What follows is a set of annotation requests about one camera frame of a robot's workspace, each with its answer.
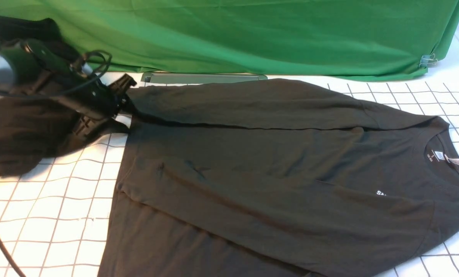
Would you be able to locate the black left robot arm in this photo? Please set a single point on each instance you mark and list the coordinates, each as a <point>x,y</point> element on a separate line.
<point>37,64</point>

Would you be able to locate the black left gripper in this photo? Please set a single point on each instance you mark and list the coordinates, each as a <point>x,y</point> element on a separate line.
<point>97,103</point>

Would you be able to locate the gray long-sleeved shirt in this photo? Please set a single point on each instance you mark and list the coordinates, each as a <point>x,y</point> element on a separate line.
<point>280,178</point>

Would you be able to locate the gray metal bar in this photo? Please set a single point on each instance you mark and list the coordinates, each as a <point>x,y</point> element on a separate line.
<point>191,78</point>

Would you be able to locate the green backdrop cloth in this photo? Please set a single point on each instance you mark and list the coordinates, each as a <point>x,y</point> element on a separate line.
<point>364,40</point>

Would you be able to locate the white grid table mat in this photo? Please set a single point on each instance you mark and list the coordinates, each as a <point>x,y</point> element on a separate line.
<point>54,219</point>

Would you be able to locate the silver binder clip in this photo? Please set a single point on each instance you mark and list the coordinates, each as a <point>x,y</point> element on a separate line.
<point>428,60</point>

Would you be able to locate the black crumpled cloth pile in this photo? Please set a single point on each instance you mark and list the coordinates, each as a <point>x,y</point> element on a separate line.
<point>30,131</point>

